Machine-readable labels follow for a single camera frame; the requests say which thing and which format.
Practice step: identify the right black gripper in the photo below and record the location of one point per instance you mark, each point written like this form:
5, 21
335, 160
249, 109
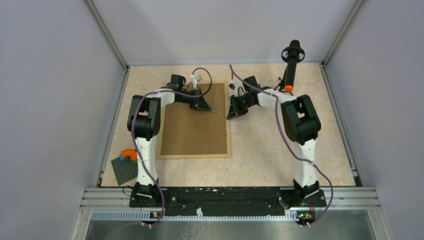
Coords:
234, 111

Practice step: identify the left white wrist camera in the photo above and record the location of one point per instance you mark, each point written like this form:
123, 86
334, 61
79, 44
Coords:
194, 80

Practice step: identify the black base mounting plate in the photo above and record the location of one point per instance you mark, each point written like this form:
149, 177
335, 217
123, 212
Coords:
224, 201

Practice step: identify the black mini tripod stand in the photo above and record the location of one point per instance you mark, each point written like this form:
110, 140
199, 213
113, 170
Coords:
284, 79

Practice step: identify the grey lego baseplate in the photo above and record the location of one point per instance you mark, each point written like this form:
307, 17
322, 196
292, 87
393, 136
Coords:
124, 170

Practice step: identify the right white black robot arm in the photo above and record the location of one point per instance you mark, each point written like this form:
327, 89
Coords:
297, 120

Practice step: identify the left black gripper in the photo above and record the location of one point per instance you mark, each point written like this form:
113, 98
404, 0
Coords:
199, 102

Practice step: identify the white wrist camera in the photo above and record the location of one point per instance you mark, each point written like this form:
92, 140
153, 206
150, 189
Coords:
194, 80
238, 89

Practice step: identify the orange curved toy block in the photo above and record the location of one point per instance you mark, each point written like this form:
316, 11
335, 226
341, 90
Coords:
131, 154

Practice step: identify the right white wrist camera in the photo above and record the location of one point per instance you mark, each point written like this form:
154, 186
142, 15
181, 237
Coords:
238, 89

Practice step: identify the wooden picture frame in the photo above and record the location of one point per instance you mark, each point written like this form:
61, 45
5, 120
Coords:
194, 134

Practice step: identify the aluminium front rail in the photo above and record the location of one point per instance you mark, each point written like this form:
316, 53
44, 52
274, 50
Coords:
113, 204

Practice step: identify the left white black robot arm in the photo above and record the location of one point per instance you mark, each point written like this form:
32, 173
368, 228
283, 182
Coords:
144, 124

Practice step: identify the black microphone orange tip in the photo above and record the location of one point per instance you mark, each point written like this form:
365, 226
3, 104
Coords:
296, 43

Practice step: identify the blue lego brick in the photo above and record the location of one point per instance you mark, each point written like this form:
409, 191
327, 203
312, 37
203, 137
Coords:
122, 158

